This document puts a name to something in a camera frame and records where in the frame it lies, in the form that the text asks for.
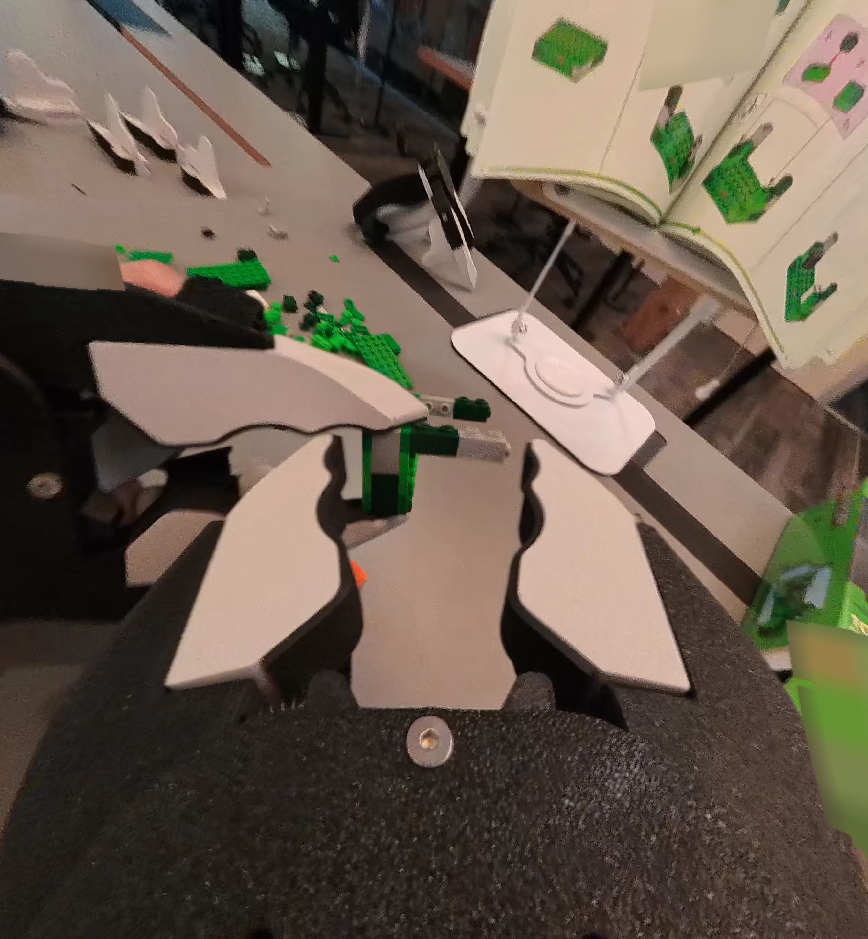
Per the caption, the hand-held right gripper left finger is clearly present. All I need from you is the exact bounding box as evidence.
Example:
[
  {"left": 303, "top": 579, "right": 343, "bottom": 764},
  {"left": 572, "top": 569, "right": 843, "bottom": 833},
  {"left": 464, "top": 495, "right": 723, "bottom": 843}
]
[{"left": 164, "top": 433, "right": 366, "bottom": 705}]

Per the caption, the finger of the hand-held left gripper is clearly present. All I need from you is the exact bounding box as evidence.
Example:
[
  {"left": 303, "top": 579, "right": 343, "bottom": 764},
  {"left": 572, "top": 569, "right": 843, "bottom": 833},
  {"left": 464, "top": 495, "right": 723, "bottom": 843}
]
[
  {"left": 88, "top": 339, "right": 429, "bottom": 448},
  {"left": 124, "top": 510, "right": 227, "bottom": 589}
]

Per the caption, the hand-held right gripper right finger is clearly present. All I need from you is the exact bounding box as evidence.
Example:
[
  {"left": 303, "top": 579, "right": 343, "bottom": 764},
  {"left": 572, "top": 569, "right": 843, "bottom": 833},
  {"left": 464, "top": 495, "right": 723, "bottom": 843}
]
[{"left": 502, "top": 439, "right": 693, "bottom": 698}]

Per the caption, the pile of green lego pieces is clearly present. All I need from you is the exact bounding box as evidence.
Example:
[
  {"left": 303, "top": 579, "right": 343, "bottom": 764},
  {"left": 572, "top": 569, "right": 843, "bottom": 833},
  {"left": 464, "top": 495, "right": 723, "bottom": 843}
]
[{"left": 114, "top": 246, "right": 414, "bottom": 390}]

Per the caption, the green lego assembly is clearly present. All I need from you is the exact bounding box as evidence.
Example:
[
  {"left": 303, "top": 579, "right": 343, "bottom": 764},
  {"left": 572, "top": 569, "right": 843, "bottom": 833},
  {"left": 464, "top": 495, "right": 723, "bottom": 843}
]
[{"left": 360, "top": 396, "right": 512, "bottom": 514}]

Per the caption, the green lego set box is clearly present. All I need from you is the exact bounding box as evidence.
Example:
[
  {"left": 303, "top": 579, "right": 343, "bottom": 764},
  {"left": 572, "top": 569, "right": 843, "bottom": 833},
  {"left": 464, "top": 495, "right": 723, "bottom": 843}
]
[{"left": 742, "top": 477, "right": 868, "bottom": 911}]

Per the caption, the lego instruction booklet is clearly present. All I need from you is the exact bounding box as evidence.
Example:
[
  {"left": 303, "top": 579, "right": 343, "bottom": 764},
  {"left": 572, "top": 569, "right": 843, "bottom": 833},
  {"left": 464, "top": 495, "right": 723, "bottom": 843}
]
[{"left": 462, "top": 0, "right": 868, "bottom": 371}]

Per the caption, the person's left hand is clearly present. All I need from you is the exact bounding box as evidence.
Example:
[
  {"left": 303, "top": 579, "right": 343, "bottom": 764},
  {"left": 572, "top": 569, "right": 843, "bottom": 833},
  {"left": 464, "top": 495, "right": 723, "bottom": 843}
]
[{"left": 120, "top": 259, "right": 187, "bottom": 299}]

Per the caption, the white clear book stand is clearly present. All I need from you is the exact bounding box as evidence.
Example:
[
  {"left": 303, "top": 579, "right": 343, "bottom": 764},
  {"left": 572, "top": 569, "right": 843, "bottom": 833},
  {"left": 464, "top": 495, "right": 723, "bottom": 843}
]
[{"left": 452, "top": 176, "right": 772, "bottom": 476}]

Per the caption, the black white headset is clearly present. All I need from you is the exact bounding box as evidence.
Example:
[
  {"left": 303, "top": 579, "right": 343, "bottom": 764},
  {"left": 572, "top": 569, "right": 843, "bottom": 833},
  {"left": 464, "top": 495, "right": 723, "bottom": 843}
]
[{"left": 352, "top": 179, "right": 435, "bottom": 254}]

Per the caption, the white folding stand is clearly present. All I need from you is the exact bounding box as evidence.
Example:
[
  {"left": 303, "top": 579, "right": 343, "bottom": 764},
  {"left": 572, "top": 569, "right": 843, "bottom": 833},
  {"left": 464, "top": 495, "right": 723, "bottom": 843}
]
[{"left": 415, "top": 147, "right": 479, "bottom": 291}]

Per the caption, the brown-edged desk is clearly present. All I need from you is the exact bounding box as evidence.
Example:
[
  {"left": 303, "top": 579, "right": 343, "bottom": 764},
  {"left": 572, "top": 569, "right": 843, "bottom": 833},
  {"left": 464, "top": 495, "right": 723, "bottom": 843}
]
[{"left": 511, "top": 176, "right": 779, "bottom": 346}]

